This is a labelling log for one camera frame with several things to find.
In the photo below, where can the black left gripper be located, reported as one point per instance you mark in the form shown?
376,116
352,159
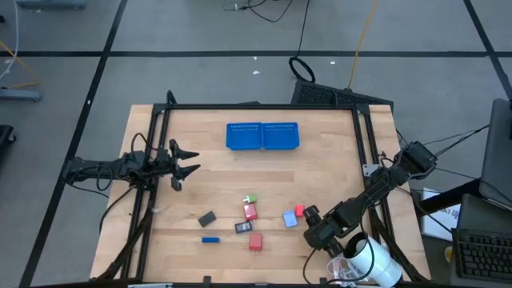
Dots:
166,162

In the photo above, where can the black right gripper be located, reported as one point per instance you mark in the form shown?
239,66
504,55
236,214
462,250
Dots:
322,234

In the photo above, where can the small pink-red plug charger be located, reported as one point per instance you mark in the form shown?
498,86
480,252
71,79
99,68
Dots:
299,210

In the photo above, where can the light blue plug charger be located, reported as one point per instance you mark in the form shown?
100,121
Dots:
290,219

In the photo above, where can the black box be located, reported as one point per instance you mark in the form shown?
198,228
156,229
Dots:
207,218

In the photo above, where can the small green plug adapter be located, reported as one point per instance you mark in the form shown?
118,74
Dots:
252,198

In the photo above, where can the dark blue card reader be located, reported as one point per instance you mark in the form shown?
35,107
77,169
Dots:
243,226

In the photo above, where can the blue USB stick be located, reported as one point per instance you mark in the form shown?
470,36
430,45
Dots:
210,240

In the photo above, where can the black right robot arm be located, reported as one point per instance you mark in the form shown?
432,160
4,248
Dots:
380,188

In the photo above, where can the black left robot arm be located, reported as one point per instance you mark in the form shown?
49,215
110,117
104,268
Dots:
120,168

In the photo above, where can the clear plastic bag bundle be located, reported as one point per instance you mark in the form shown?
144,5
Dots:
340,272

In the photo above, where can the black table edge clip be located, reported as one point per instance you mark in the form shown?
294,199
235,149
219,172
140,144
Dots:
323,281
206,280

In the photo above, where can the blue plastic basket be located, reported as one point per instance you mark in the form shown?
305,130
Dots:
244,140
282,140

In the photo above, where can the white cylinder with black opening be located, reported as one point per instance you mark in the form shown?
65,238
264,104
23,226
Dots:
380,264

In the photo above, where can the white paper sheet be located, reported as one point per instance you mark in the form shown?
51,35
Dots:
440,218

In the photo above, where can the silver metal strip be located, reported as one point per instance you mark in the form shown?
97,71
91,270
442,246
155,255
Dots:
150,285

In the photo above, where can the small yellow round object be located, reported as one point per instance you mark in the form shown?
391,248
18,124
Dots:
449,254

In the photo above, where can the black desk beam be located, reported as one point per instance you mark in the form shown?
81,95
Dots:
448,198

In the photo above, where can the black perforated mat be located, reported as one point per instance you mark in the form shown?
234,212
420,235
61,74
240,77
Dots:
320,94

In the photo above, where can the black keyboard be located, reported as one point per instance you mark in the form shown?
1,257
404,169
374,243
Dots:
484,256

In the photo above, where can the dark grey panel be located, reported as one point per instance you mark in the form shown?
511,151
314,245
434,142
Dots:
488,214

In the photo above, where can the grey floor base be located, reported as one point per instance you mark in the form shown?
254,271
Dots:
52,4
20,94

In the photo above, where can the black object on floor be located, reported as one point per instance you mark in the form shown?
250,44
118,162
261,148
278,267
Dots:
5,136

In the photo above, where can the grey laptop lid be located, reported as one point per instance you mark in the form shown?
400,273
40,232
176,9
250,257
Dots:
498,160

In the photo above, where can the black corner bracket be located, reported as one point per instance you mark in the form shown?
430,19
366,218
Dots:
171,98

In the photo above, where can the black aluminium rig frame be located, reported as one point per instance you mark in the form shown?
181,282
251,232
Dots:
260,106

